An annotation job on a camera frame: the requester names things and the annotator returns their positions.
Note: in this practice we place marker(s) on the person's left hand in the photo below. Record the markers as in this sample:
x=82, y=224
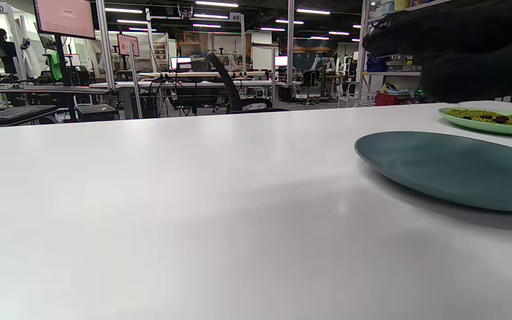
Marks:
x=469, y=49

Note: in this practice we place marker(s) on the light green plate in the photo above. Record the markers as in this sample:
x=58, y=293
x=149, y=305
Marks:
x=474, y=126

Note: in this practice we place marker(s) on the cluster of dark red cranberries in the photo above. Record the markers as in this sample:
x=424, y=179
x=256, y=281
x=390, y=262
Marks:
x=500, y=119

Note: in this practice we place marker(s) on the teal plate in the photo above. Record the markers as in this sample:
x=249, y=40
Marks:
x=451, y=169

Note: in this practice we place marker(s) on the pile of green beans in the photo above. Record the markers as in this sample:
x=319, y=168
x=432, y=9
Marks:
x=465, y=113

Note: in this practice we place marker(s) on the metal shelf rack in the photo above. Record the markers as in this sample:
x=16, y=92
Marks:
x=394, y=73

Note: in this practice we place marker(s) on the black office chair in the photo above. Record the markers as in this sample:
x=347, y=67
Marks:
x=227, y=80

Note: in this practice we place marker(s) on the bright white computer screen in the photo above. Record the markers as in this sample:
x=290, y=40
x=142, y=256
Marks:
x=180, y=62

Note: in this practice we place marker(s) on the small pink screen monitor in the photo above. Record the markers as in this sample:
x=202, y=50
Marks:
x=128, y=44

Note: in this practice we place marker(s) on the large pink screen monitor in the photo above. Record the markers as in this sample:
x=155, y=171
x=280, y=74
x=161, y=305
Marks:
x=65, y=18

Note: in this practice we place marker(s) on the bright green object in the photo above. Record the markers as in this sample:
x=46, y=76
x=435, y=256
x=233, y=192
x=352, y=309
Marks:
x=56, y=66

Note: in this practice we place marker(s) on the black keyboard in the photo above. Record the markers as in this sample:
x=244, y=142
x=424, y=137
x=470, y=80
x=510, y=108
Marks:
x=11, y=114

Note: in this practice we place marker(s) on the white desk frame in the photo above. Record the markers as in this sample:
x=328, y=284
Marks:
x=194, y=83

